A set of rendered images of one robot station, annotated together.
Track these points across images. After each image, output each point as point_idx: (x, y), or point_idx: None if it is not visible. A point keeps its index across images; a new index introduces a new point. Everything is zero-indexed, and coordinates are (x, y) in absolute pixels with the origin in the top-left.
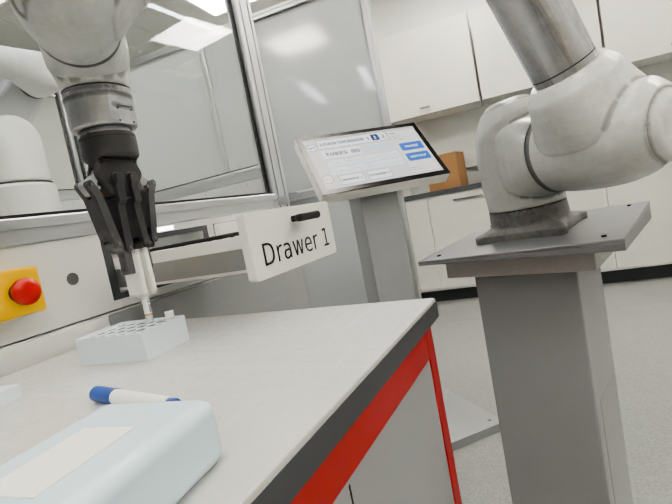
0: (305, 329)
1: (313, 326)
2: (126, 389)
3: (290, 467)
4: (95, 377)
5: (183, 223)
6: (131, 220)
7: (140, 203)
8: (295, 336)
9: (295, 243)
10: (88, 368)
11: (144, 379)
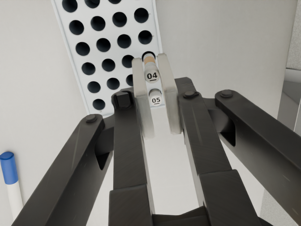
0: (182, 208)
1: (190, 210)
2: (33, 155)
3: None
4: (39, 80)
5: None
6: (191, 159)
7: (291, 178)
8: (163, 210)
9: None
10: (54, 23)
11: (54, 151)
